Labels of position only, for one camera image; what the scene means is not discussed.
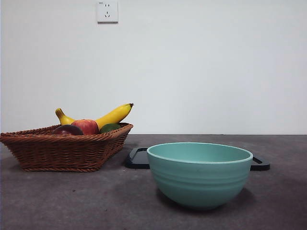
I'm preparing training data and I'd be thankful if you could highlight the teal ribbed bowl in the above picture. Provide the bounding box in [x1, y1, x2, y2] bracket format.
[146, 142, 254, 211]

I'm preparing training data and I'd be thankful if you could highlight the dark purple plum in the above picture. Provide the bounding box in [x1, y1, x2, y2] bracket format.
[52, 124, 84, 136]

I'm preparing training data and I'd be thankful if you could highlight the yellow banana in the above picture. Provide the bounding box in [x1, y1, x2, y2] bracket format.
[55, 103, 134, 131]

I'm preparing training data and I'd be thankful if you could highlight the green round fruit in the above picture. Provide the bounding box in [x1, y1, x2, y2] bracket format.
[99, 123, 122, 134]

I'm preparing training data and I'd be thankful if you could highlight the black rectangular tray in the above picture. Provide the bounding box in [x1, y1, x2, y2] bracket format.
[125, 147, 271, 171]

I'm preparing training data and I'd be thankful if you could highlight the red apple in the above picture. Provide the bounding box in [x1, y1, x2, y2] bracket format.
[71, 119, 100, 135]

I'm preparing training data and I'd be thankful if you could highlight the brown wicker basket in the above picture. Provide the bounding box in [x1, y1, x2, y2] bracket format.
[0, 123, 134, 173]

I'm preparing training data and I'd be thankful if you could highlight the white wall power socket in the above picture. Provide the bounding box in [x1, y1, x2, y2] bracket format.
[97, 0, 119, 24]

